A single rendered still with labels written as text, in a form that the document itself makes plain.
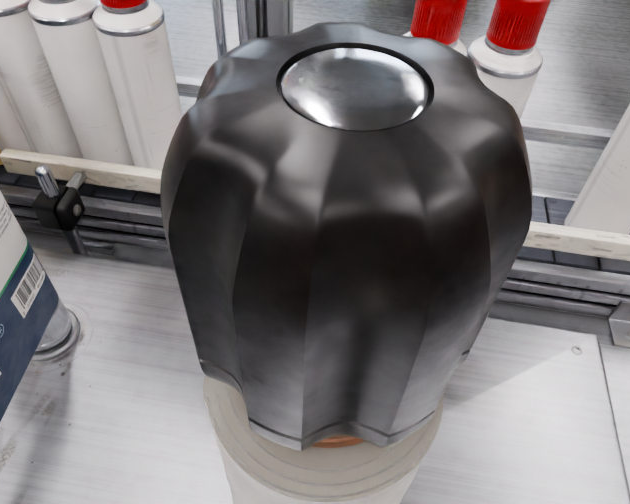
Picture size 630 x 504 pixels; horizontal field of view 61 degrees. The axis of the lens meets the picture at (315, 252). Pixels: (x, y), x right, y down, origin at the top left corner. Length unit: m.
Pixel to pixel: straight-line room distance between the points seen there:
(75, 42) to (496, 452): 0.42
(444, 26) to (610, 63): 0.57
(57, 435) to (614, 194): 0.45
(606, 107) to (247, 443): 0.72
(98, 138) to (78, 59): 0.07
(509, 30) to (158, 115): 0.27
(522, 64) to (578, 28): 0.60
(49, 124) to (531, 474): 0.47
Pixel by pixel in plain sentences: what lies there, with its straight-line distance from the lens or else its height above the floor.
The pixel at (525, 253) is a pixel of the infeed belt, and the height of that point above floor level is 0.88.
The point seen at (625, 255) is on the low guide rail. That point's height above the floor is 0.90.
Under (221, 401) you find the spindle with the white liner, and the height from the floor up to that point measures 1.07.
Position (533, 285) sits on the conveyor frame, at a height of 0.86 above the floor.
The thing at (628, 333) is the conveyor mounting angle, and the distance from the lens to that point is 0.56.
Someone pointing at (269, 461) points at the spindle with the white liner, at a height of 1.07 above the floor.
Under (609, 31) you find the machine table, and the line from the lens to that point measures 1.03.
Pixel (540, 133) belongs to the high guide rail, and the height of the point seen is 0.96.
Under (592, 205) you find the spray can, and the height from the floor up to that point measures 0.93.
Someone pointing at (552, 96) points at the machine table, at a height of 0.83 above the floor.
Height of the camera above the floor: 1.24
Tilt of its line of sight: 50 degrees down
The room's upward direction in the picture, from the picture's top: 3 degrees clockwise
